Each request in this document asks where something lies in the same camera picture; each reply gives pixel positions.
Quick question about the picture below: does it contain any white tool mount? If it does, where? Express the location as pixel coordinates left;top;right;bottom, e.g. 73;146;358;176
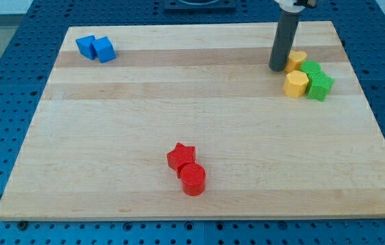
275;0;318;13

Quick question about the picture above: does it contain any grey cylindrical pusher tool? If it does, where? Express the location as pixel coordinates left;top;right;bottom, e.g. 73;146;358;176
268;10;301;71

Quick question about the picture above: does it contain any yellow heart block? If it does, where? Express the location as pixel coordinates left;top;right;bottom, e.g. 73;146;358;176
284;50;307;73

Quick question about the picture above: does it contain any yellow hexagon block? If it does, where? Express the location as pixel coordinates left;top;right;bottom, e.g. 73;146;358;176
283;70;309;98

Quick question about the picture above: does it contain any green cylinder block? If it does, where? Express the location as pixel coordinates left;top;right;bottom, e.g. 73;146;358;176
300;60;322;74

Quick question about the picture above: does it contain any green star block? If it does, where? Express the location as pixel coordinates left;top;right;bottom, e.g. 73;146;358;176
306;71;335;101

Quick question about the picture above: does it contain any wooden board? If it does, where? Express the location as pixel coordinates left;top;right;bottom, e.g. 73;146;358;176
0;21;385;221

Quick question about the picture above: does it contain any red star block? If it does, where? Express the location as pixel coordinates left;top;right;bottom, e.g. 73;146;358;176
166;142;196;178

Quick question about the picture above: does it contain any red cylinder block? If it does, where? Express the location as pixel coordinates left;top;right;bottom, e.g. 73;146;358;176
180;163;206;196

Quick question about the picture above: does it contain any blue cube block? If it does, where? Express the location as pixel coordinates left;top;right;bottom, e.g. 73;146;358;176
92;37;116;63

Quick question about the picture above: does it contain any blue triangle block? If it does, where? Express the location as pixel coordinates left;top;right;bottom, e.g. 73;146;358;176
76;35;96;60

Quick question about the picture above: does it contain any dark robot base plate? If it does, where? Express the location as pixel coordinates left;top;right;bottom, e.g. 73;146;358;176
162;0;236;12

